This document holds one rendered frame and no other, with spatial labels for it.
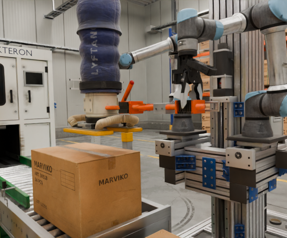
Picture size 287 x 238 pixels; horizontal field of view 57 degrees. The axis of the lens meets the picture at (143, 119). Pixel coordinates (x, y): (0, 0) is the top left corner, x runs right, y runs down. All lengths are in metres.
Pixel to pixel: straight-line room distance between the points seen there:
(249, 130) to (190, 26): 0.66
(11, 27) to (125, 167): 9.56
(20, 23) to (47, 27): 0.97
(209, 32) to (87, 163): 0.80
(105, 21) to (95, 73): 0.26
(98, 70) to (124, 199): 0.70
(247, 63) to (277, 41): 0.38
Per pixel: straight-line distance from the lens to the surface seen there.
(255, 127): 1.43
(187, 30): 1.01
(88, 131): 1.29
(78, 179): 1.32
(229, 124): 1.63
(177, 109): 0.99
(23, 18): 10.94
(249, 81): 1.70
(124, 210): 1.53
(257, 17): 1.38
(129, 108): 1.19
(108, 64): 1.37
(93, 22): 1.40
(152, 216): 1.57
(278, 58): 1.35
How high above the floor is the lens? 1.21
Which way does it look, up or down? 3 degrees down
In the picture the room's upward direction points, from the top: 1 degrees counter-clockwise
